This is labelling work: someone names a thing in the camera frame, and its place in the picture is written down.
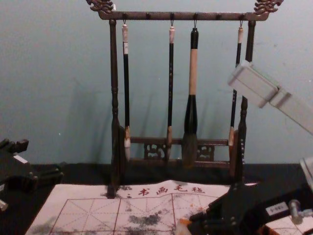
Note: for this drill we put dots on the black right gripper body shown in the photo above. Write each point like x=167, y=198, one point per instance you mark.
x=274, y=198

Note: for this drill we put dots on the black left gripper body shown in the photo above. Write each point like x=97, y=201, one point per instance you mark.
x=14, y=171

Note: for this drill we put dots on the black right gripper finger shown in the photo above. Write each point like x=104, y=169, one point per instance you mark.
x=220, y=225
x=234, y=198

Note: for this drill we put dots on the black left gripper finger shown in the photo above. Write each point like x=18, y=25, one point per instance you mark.
x=49, y=176
x=17, y=145

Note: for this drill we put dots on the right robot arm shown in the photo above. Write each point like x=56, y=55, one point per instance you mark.
x=254, y=85

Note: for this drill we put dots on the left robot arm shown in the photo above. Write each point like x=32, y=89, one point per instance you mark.
x=2, y=205

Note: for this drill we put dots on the black table cloth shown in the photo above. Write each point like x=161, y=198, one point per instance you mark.
x=80, y=172

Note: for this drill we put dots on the small orange and white object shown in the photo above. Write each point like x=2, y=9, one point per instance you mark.
x=184, y=226

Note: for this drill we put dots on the white felt mat, red grid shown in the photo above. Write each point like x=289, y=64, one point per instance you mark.
x=97, y=213

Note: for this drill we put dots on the slim black brush, tan ferrule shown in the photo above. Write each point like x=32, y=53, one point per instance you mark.
x=233, y=110

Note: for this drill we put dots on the dark carved wooden brush rack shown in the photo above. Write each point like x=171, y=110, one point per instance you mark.
x=114, y=98

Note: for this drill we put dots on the black brush with white bristles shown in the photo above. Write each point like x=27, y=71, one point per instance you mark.
x=126, y=93

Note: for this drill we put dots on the black brush with brown bristles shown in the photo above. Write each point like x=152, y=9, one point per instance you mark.
x=170, y=93

